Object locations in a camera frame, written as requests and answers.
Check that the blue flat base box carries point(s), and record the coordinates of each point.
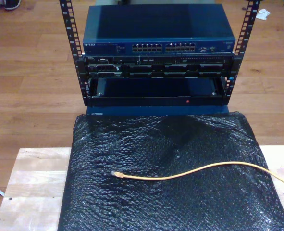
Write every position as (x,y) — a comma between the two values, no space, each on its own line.
(132,109)

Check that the black rack shelf tray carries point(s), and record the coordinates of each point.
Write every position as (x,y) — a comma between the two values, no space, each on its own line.
(156,101)

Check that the black rack server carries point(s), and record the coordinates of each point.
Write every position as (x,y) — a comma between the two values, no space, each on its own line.
(180,69)

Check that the black bubble wrap mat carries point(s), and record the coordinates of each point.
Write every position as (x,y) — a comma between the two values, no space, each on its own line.
(156,204)

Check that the pale grey box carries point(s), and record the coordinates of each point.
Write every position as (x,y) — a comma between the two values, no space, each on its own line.
(108,2)

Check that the crumpled white paper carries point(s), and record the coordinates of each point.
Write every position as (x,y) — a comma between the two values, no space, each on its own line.
(263,14)

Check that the person's dark shoe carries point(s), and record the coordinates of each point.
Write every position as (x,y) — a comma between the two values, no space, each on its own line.
(12,4)

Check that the blue network switch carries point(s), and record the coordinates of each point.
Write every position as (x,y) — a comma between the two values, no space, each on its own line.
(156,24)

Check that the black perforated rack post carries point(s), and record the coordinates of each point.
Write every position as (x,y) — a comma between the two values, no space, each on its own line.
(67,24)
(251,21)

